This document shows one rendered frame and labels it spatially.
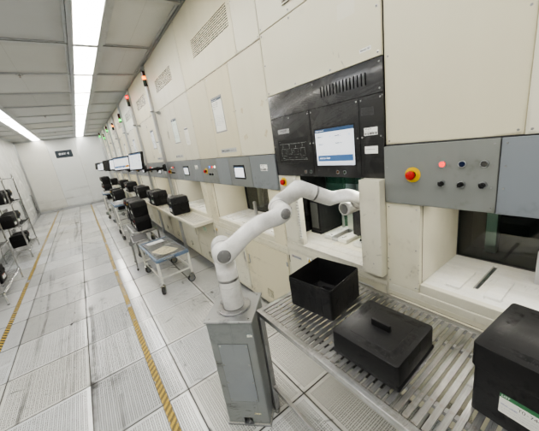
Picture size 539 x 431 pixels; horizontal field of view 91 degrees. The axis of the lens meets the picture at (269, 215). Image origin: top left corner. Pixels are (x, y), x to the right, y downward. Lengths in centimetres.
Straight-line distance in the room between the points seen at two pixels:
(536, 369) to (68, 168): 1474
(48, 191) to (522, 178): 1474
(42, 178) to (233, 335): 1371
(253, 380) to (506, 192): 151
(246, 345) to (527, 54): 166
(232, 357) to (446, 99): 162
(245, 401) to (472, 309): 132
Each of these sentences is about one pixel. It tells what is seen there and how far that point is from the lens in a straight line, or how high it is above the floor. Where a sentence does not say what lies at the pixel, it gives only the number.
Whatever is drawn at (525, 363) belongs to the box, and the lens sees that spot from 104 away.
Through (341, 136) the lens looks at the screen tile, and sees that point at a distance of 157.
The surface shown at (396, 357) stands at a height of 86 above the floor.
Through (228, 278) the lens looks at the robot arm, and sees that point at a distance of 151.
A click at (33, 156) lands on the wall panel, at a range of 1485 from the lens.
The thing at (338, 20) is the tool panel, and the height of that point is 217.
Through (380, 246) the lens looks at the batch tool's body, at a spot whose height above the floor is 105.
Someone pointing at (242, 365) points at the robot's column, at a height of 46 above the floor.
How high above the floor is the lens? 167
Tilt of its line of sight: 16 degrees down
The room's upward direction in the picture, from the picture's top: 8 degrees counter-clockwise
